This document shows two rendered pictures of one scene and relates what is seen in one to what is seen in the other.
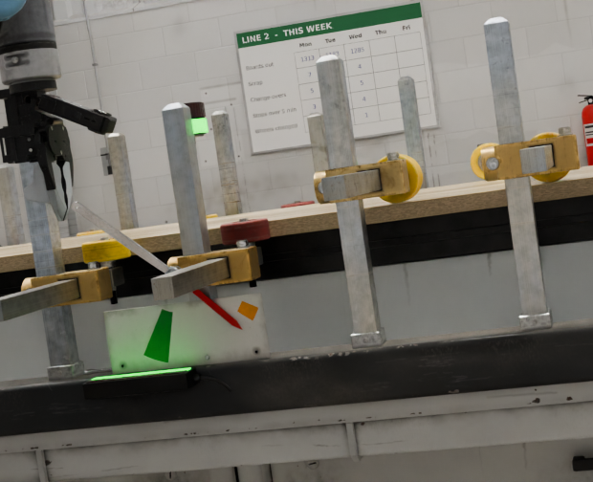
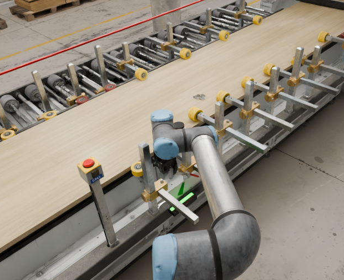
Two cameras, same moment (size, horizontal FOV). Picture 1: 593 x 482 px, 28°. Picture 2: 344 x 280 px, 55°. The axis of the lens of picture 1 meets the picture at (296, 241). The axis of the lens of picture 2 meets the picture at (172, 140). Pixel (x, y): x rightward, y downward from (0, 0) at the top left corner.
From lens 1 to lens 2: 201 cm
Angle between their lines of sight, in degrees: 61
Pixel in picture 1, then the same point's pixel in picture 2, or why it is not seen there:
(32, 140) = (170, 163)
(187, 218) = (188, 158)
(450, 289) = not seen: hidden behind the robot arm
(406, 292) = not seen: hidden behind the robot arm
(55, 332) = (155, 204)
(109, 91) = not seen: outside the picture
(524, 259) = (247, 133)
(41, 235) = (151, 182)
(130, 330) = (174, 191)
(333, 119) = (221, 118)
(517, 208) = (248, 123)
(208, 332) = (191, 181)
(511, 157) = (250, 113)
